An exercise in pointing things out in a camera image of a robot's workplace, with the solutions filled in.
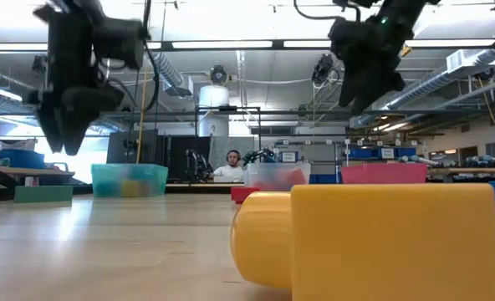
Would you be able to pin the teal translucent plastic bin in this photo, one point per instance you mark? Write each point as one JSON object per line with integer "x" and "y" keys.
{"x": 105, "y": 175}

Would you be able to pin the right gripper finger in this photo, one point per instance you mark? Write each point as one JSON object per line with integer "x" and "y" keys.
{"x": 350, "y": 94}
{"x": 381, "y": 94}

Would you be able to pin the blue box with white label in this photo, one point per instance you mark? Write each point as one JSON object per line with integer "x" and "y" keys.
{"x": 288, "y": 157}

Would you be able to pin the long background workbench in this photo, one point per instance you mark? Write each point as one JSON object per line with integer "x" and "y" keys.
{"x": 473, "y": 170}

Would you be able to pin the spiral silver air duct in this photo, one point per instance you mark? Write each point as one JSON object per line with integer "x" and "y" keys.
{"x": 170, "y": 71}

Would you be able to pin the white cylindrical tank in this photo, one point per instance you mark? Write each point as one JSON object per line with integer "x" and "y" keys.
{"x": 214, "y": 96}

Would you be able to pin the red rounded brick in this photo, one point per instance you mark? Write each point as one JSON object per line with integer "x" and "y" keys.
{"x": 243, "y": 194}

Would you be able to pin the black teleoperation robot arms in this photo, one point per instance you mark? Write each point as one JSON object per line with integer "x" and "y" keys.
{"x": 197, "y": 165}

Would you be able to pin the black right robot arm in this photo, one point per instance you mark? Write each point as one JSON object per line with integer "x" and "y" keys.
{"x": 398, "y": 16}

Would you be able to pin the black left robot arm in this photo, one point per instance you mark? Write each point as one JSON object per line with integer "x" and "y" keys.
{"x": 69, "y": 46}

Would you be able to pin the blue storage bins row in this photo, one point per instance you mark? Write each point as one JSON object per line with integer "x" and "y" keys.
{"x": 360, "y": 153}

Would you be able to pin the person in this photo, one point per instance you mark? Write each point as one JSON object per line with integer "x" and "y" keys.
{"x": 231, "y": 170}

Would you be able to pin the white cloth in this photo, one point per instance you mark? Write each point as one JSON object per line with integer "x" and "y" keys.
{"x": 23, "y": 145}

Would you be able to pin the blue plastic tub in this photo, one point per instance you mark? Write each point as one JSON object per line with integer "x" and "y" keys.
{"x": 21, "y": 159}

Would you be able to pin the black cabinet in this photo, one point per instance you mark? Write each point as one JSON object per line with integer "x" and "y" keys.
{"x": 118, "y": 146}

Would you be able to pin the black ceiling camera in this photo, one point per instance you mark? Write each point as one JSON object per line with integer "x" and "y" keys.
{"x": 38, "y": 62}
{"x": 322, "y": 69}
{"x": 219, "y": 76}

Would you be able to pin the grey tube bundle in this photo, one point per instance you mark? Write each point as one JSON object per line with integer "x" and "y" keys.
{"x": 419, "y": 160}
{"x": 483, "y": 161}

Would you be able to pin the clear plastic bin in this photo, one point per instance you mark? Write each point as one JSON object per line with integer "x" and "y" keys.
{"x": 264, "y": 173}

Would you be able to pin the silver ventilation duct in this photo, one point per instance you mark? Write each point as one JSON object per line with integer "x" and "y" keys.
{"x": 440, "y": 79}

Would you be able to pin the long green wooden block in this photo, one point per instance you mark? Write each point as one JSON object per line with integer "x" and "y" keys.
{"x": 42, "y": 194}

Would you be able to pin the background wooden table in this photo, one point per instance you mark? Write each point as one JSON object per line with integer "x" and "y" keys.
{"x": 34, "y": 171}

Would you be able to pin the large yellow stud block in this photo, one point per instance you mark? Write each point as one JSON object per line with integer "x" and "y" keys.
{"x": 381, "y": 242}

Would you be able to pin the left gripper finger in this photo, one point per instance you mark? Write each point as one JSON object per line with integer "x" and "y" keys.
{"x": 75, "y": 138}
{"x": 53, "y": 134}

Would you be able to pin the red plastic bin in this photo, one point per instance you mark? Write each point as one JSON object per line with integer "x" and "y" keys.
{"x": 383, "y": 172}

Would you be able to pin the black partition panel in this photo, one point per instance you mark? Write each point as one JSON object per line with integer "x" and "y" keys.
{"x": 176, "y": 159}

